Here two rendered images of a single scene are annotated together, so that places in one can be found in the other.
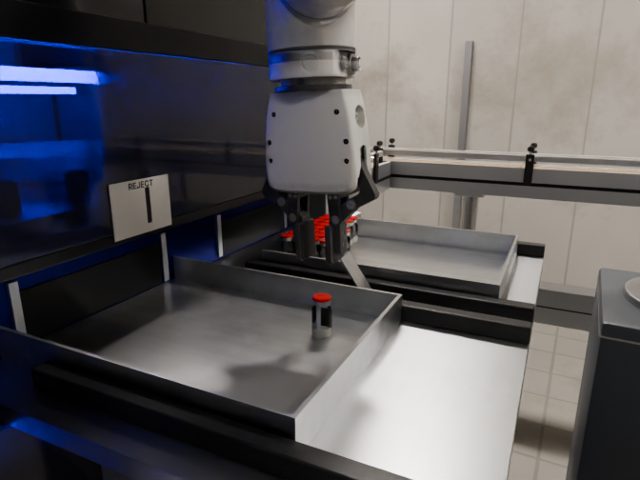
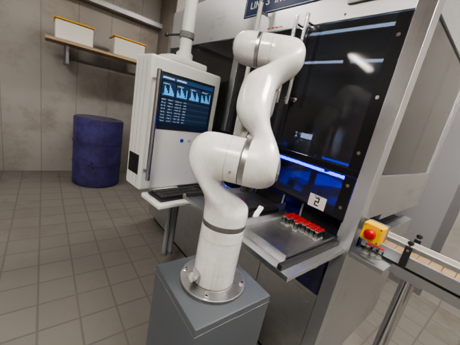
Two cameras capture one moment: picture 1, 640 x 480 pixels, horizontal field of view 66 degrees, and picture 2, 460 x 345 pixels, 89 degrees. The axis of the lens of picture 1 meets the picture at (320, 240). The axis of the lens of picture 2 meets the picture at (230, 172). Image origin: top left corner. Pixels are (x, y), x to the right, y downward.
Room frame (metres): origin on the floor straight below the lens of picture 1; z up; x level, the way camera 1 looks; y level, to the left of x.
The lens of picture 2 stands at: (0.85, -1.08, 1.34)
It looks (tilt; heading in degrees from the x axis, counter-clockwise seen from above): 14 degrees down; 113
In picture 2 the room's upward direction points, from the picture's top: 11 degrees clockwise
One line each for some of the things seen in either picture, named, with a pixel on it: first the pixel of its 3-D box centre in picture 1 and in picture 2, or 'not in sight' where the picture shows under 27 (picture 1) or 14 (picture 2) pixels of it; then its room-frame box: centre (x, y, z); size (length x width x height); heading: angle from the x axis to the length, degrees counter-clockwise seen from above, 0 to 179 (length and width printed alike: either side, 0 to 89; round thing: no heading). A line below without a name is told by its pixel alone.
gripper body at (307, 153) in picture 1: (315, 135); not in sight; (0.51, 0.00, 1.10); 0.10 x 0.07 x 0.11; 64
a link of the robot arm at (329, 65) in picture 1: (314, 70); not in sight; (0.51, 0.00, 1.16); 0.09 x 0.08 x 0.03; 64
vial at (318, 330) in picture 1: (321, 317); not in sight; (0.50, 0.00, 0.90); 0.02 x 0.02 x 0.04
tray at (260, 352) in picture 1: (215, 324); (248, 198); (0.50, 0.11, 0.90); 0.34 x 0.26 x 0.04; 64
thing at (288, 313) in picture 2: not in sight; (247, 218); (0.30, 0.86, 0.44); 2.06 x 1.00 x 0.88; 154
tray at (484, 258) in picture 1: (396, 252); (285, 232); (0.76, -0.12, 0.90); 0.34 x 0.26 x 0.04; 64
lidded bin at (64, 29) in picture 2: not in sight; (73, 33); (-2.43, 0.98, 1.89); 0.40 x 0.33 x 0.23; 62
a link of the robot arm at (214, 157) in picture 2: not in sight; (220, 179); (0.60, -0.54, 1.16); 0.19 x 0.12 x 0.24; 13
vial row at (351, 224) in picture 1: (333, 240); (300, 226); (0.81, -0.02, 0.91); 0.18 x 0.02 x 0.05; 154
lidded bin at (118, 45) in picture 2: not in sight; (126, 50); (-2.14, 1.53, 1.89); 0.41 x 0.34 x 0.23; 62
